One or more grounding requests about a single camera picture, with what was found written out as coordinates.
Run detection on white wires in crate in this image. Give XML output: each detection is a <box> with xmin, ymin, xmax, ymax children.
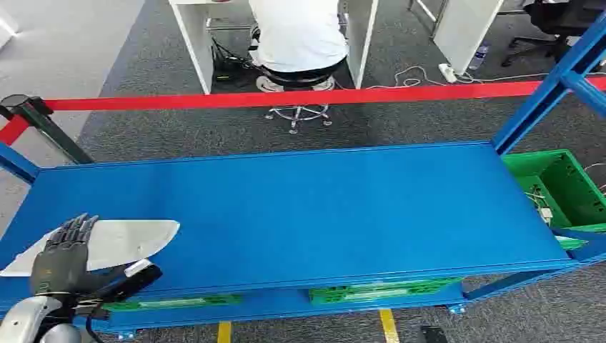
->
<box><xmin>524</xmin><ymin>188</ymin><xmax>556</xmax><ymax>224</ymax></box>

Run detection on flat green plastic crate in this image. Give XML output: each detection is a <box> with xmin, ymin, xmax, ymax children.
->
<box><xmin>101</xmin><ymin>294</ymin><xmax>243</xmax><ymax>313</ymax></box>

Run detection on white desk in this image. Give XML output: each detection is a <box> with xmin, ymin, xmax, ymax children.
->
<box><xmin>168</xmin><ymin>0</ymin><xmax>380</xmax><ymax>95</ymax></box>

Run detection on black barrier post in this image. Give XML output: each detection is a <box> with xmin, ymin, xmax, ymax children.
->
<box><xmin>0</xmin><ymin>94</ymin><xmax>96</xmax><ymax>166</ymax></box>

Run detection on clear water bottle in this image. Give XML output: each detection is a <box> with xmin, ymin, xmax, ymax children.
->
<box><xmin>468</xmin><ymin>41</ymin><xmax>492</xmax><ymax>71</ymax></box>

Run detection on black robot foot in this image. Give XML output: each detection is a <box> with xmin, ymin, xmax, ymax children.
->
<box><xmin>419</xmin><ymin>325</ymin><xmax>449</xmax><ymax>343</ymax></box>

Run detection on white plastic mailer parcel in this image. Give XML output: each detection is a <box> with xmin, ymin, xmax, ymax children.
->
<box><xmin>0</xmin><ymin>219</ymin><xmax>181</xmax><ymax>278</ymax></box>

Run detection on white power strip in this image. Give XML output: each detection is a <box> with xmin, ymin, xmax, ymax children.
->
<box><xmin>437</xmin><ymin>62</ymin><xmax>458</xmax><ymax>85</ymax></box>

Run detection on blue metal work table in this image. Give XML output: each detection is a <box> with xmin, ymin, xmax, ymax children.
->
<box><xmin>0</xmin><ymin>140</ymin><xmax>606</xmax><ymax>341</ymax></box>

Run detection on white desk panel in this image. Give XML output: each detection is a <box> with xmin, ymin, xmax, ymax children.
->
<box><xmin>432</xmin><ymin>0</ymin><xmax>506</xmax><ymax>76</ymax></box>

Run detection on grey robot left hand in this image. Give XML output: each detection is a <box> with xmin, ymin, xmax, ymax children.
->
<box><xmin>29</xmin><ymin>214</ymin><xmax>163</xmax><ymax>307</ymax></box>

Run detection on blue metal rack upright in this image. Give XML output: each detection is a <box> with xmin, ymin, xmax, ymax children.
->
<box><xmin>0</xmin><ymin>141</ymin><xmax>41</xmax><ymax>186</ymax></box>
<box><xmin>492</xmin><ymin>14</ymin><xmax>606</xmax><ymax>157</ymax></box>

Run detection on black office chair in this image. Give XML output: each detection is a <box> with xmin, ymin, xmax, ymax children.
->
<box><xmin>500</xmin><ymin>0</ymin><xmax>606</xmax><ymax>68</ymax></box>

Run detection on black cable bundle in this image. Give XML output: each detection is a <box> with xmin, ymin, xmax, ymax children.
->
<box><xmin>210</xmin><ymin>36</ymin><xmax>260</xmax><ymax>82</ymax></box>

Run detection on open green plastic crate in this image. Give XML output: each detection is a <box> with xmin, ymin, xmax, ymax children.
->
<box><xmin>502</xmin><ymin>149</ymin><xmax>606</xmax><ymax>252</ymax></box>

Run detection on long red barrier belt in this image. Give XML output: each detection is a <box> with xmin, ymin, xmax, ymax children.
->
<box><xmin>44</xmin><ymin>76</ymin><xmax>606</xmax><ymax>113</ymax></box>

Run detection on person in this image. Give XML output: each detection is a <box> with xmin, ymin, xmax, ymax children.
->
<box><xmin>247</xmin><ymin>0</ymin><xmax>350</xmax><ymax>93</ymax></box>

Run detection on thin white wire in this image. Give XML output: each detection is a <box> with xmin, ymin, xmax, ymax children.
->
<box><xmin>582</xmin><ymin>162</ymin><xmax>606</xmax><ymax>196</ymax></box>

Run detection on black stool with chrome base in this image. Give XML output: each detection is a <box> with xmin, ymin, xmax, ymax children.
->
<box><xmin>259</xmin><ymin>59</ymin><xmax>347</xmax><ymax>135</ymax></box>

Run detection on white power cable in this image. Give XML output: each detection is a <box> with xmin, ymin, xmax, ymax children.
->
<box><xmin>364</xmin><ymin>64</ymin><xmax>554</xmax><ymax>91</ymax></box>

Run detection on wide green plastic crate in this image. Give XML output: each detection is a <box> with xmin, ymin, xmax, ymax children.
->
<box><xmin>309</xmin><ymin>277</ymin><xmax>464</xmax><ymax>306</ymax></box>

